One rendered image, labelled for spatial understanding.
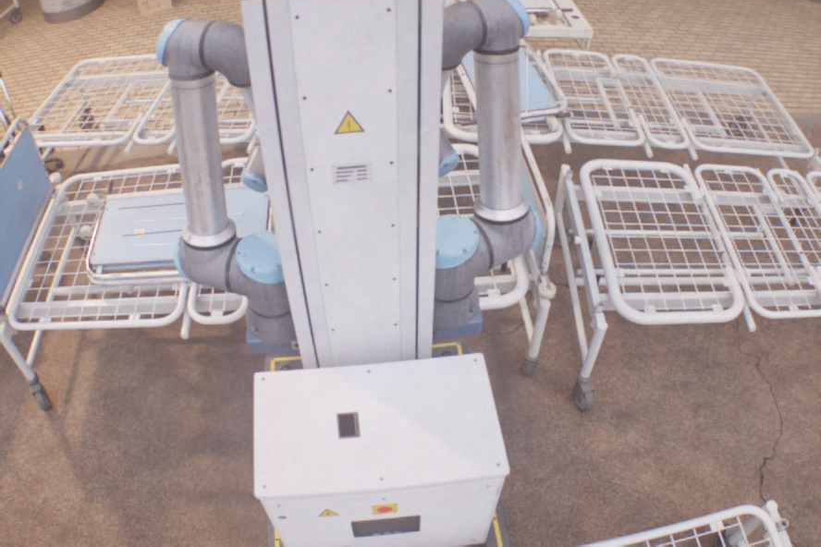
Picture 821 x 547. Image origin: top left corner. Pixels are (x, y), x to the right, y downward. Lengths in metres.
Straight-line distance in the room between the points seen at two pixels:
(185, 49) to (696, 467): 2.21
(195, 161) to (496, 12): 0.78
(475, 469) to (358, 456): 0.26
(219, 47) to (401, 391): 0.88
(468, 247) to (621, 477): 1.19
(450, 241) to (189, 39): 0.81
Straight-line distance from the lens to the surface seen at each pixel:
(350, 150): 1.27
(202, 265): 1.75
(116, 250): 2.51
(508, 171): 1.67
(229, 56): 1.45
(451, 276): 1.70
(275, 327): 1.79
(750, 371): 2.96
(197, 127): 1.57
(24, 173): 2.84
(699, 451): 2.64
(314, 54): 1.16
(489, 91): 1.57
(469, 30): 1.46
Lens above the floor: 2.15
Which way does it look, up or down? 44 degrees down
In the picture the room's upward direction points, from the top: straight up
